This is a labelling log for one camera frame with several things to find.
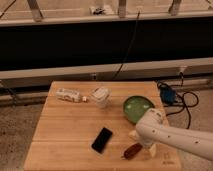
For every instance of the red chili pepper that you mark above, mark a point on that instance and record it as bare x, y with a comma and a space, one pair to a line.
131, 151

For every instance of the blue clamp device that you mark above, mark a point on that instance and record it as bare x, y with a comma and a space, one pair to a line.
167, 95

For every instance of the clear plastic cup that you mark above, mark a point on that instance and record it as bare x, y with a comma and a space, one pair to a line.
100, 96

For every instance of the lying plastic bottle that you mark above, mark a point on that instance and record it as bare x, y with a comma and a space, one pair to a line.
70, 95

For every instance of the black smartphone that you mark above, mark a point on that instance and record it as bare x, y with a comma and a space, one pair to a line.
101, 140

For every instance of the green ceramic bowl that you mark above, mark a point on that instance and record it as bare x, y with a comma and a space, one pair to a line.
135, 107

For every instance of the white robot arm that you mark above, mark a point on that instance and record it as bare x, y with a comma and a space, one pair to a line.
150, 129

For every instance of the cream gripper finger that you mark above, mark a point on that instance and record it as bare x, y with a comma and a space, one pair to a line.
152, 150
133, 134

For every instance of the small black white device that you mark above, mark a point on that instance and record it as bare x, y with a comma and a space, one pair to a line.
97, 10

